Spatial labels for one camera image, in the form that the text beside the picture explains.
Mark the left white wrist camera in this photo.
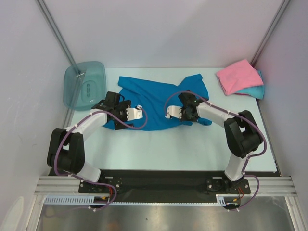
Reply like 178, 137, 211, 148
126, 105, 143, 121

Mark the white slotted cable duct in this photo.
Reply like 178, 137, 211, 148
44, 195, 239, 206

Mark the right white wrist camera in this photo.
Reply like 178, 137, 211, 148
165, 105, 182, 119

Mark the left aluminium corner post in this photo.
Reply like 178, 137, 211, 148
35, 0, 76, 65

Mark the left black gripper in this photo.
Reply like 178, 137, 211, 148
113, 101, 133, 129

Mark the pink folded t shirt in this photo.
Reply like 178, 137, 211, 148
216, 59, 264, 96

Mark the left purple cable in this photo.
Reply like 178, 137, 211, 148
53, 107, 149, 214

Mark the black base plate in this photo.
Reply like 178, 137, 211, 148
78, 170, 281, 203

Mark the aluminium front rail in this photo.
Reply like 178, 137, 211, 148
34, 176, 297, 197

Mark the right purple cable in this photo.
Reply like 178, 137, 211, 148
163, 90, 268, 212

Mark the aluminium corner post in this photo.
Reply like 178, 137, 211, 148
35, 0, 76, 65
250, 0, 293, 67

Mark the purple cable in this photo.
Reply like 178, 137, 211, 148
53, 107, 149, 214
163, 90, 268, 212

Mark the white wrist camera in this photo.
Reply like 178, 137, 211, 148
165, 105, 182, 119
126, 105, 143, 121

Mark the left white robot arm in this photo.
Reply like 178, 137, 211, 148
47, 91, 131, 193

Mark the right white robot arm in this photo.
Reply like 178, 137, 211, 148
179, 91, 267, 193

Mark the right aluminium corner post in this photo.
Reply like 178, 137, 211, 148
250, 0, 293, 67

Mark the light blue folded t shirt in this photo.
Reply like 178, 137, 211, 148
233, 69, 265, 100

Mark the teal transparent plastic bin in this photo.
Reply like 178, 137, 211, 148
63, 61, 107, 111

